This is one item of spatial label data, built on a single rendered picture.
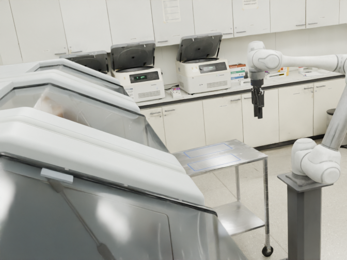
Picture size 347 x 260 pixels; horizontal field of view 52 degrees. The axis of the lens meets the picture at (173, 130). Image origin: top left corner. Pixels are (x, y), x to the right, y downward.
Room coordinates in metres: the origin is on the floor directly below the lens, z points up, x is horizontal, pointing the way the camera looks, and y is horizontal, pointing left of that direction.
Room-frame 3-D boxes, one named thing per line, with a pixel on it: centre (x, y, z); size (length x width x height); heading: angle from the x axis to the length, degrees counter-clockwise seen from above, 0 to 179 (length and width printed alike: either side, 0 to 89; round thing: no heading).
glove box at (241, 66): (4.85, -0.94, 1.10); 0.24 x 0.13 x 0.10; 100
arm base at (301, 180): (2.13, -0.81, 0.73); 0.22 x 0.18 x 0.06; 12
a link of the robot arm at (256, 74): (2.05, -0.51, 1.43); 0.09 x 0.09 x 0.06
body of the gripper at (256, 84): (2.05, -0.51, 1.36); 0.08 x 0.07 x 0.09; 12
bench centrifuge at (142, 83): (4.42, 0.38, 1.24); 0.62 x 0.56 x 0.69; 13
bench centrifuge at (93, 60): (4.29, 0.95, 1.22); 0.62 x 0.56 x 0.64; 10
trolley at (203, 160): (2.41, -0.28, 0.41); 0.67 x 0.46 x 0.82; 108
